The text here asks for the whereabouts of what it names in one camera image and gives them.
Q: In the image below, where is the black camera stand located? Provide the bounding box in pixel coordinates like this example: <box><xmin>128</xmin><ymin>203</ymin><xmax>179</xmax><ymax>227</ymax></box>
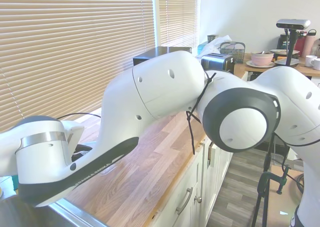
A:
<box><xmin>250</xmin><ymin>28</ymin><xmax>300</xmax><ymax>227</ymax></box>

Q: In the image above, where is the brown cardboard box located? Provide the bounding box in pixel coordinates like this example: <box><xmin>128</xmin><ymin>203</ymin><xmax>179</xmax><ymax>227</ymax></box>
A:
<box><xmin>266</xmin><ymin>163</ymin><xmax>304</xmax><ymax>213</ymax></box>

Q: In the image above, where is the clear plastic food container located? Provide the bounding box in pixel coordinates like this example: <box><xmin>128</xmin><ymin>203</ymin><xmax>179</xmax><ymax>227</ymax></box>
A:
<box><xmin>99</xmin><ymin>159</ymin><xmax>124</xmax><ymax>178</ymax></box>

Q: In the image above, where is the silver cabinet bar handle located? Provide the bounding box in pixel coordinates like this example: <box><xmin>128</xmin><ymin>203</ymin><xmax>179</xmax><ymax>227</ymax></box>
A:
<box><xmin>174</xmin><ymin>186</ymin><xmax>194</xmax><ymax>216</ymax></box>

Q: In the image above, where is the red water bottle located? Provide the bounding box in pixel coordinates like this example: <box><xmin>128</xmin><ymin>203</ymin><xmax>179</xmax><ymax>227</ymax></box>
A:
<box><xmin>295</xmin><ymin>30</ymin><xmax>307</xmax><ymax>58</ymax></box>

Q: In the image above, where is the white plate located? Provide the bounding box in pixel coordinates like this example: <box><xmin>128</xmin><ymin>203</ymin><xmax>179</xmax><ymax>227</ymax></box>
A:
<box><xmin>245</xmin><ymin>59</ymin><xmax>276</xmax><ymax>68</ymax></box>

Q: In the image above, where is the black microwave oven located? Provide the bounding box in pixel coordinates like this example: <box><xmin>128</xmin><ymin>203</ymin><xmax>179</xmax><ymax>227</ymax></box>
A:
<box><xmin>132</xmin><ymin>46</ymin><xmax>194</xmax><ymax>68</ymax></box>

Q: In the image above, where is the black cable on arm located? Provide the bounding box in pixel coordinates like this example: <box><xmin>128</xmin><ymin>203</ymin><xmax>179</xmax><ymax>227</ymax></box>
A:
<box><xmin>185</xmin><ymin>71</ymin><xmax>217</xmax><ymax>156</ymax></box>

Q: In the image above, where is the grey camera on stand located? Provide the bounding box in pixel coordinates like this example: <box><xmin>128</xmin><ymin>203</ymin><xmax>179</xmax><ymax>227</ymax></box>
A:
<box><xmin>275</xmin><ymin>18</ymin><xmax>311</xmax><ymax>31</ymax></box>

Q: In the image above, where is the narrow beige window blind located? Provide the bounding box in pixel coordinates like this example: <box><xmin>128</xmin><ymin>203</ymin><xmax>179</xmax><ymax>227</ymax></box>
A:
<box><xmin>157</xmin><ymin>0</ymin><xmax>201</xmax><ymax>49</ymax></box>

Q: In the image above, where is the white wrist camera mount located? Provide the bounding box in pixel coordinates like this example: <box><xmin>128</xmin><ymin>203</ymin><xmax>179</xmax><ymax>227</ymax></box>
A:
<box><xmin>61</xmin><ymin>120</ymin><xmax>85</xmax><ymax>155</ymax></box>

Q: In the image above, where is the pink water bottle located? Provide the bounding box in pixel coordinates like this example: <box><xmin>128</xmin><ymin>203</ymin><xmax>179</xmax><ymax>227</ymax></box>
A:
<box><xmin>305</xmin><ymin>29</ymin><xmax>317</xmax><ymax>58</ymax></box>

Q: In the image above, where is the white mug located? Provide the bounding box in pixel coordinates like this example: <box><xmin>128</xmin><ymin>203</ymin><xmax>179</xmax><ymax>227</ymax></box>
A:
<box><xmin>304</xmin><ymin>54</ymin><xmax>320</xmax><ymax>71</ymax></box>

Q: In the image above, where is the pink bowl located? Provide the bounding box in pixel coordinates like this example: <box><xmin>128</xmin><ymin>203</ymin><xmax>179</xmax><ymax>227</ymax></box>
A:
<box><xmin>250</xmin><ymin>51</ymin><xmax>274</xmax><ymax>66</ymax></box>

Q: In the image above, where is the green cutlery drainer basket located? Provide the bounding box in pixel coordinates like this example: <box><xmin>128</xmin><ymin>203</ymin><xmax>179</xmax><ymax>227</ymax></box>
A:
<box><xmin>219</xmin><ymin>41</ymin><xmax>246</xmax><ymax>64</ymax></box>

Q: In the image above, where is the wide beige window blind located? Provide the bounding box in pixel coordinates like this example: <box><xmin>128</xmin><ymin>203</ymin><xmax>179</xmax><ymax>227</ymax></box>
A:
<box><xmin>0</xmin><ymin>0</ymin><xmax>156</xmax><ymax>134</ymax></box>

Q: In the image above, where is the white plastic bag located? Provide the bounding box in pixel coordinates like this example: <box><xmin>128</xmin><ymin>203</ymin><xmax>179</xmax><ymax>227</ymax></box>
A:
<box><xmin>198</xmin><ymin>34</ymin><xmax>234</xmax><ymax>56</ymax></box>

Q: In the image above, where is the silver toaster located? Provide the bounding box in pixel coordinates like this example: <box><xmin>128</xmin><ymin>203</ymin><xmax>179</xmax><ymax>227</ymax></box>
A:
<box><xmin>200</xmin><ymin>52</ymin><xmax>235</xmax><ymax>74</ymax></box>

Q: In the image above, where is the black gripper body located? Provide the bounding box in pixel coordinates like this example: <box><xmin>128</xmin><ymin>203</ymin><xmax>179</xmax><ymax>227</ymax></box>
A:
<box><xmin>71</xmin><ymin>143</ymin><xmax>93</xmax><ymax>163</ymax></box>

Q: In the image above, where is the green and black clamp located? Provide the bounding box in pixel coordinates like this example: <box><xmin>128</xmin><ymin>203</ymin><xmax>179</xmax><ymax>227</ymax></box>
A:
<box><xmin>275</xmin><ymin>163</ymin><xmax>291</xmax><ymax>195</ymax></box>

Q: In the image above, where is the white kitchen cabinet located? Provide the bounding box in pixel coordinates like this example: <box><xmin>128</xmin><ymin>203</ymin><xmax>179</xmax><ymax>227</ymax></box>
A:
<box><xmin>147</xmin><ymin>134</ymin><xmax>235</xmax><ymax>227</ymax></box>

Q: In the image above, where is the stainless steel sink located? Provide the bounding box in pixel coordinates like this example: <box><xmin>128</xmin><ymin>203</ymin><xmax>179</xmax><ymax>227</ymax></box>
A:
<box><xmin>0</xmin><ymin>196</ymin><xmax>109</xmax><ymax>227</ymax></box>

